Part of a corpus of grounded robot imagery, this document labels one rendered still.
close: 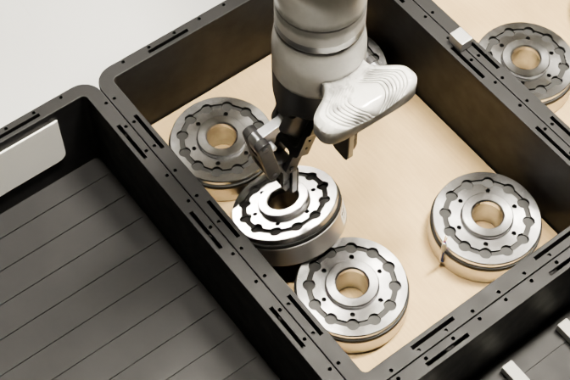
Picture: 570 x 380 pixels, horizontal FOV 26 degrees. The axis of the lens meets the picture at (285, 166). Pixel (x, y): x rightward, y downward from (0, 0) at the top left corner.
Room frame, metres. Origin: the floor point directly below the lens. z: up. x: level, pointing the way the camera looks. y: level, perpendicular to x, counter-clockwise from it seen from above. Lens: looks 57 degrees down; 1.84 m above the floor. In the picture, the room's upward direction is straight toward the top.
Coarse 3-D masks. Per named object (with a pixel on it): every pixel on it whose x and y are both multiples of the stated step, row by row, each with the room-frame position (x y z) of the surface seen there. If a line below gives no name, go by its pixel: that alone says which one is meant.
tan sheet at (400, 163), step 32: (256, 64) 0.79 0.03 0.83; (224, 96) 0.75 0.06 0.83; (256, 96) 0.75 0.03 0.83; (416, 96) 0.75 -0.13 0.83; (160, 128) 0.71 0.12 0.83; (384, 128) 0.71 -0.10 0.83; (416, 128) 0.71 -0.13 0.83; (448, 128) 0.71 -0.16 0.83; (320, 160) 0.67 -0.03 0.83; (352, 160) 0.67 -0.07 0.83; (384, 160) 0.67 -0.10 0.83; (416, 160) 0.67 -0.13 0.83; (448, 160) 0.67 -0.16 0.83; (480, 160) 0.67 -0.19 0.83; (352, 192) 0.63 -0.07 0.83; (384, 192) 0.63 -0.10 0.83; (416, 192) 0.63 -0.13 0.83; (352, 224) 0.60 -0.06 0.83; (384, 224) 0.60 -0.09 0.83; (416, 224) 0.60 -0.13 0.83; (480, 224) 0.60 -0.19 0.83; (544, 224) 0.60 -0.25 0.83; (416, 256) 0.56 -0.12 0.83; (352, 288) 0.53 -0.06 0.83; (416, 288) 0.53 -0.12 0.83; (448, 288) 0.53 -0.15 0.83; (480, 288) 0.53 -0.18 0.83; (416, 320) 0.50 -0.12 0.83; (384, 352) 0.46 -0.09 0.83
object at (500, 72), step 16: (416, 0) 0.79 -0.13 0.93; (432, 0) 0.79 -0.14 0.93; (432, 16) 0.77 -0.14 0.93; (448, 16) 0.77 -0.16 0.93; (448, 32) 0.75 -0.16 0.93; (480, 48) 0.73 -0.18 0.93; (496, 64) 0.71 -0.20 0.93; (512, 80) 0.69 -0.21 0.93; (528, 96) 0.67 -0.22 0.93; (544, 112) 0.66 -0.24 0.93; (560, 128) 0.64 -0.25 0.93
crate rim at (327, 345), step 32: (192, 32) 0.75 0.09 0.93; (128, 64) 0.71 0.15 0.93; (480, 64) 0.71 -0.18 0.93; (512, 96) 0.67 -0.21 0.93; (544, 128) 0.64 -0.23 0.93; (160, 160) 0.60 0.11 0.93; (192, 192) 0.57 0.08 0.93; (224, 224) 0.54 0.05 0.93; (256, 256) 0.51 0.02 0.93; (544, 256) 0.51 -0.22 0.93; (288, 288) 0.48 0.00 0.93; (512, 288) 0.48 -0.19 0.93; (448, 320) 0.45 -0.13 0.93; (416, 352) 0.42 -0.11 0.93
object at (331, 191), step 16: (304, 176) 0.62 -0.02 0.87; (320, 176) 0.62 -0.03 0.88; (256, 192) 0.61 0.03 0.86; (320, 192) 0.60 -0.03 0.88; (336, 192) 0.60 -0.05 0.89; (240, 208) 0.59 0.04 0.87; (256, 208) 0.59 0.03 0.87; (320, 208) 0.58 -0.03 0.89; (336, 208) 0.58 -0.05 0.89; (240, 224) 0.57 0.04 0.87; (256, 224) 0.57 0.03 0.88; (272, 224) 0.57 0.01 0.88; (288, 224) 0.56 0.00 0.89; (304, 224) 0.56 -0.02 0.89; (320, 224) 0.56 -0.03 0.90; (256, 240) 0.55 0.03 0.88; (272, 240) 0.55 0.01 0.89; (288, 240) 0.54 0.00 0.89
